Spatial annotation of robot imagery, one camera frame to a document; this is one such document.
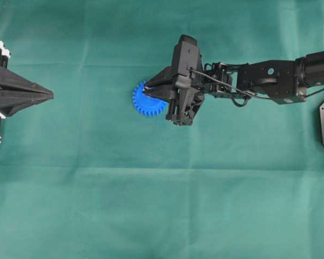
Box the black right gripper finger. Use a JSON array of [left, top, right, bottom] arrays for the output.
[[143, 85, 176, 102], [146, 66, 178, 88]]

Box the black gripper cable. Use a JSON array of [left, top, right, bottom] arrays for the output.
[[188, 67, 324, 108]]

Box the green table cloth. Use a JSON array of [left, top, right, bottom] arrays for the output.
[[0, 1, 324, 258]]

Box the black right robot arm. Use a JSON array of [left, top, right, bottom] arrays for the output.
[[143, 51, 324, 126]]

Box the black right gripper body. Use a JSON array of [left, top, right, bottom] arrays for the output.
[[166, 62, 238, 126]]

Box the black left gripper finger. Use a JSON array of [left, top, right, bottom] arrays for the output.
[[0, 93, 53, 117], [0, 67, 53, 95]]

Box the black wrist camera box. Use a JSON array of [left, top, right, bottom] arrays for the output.
[[171, 35, 203, 77]]

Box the blue plastic gear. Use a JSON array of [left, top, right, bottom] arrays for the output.
[[132, 80, 168, 117]]

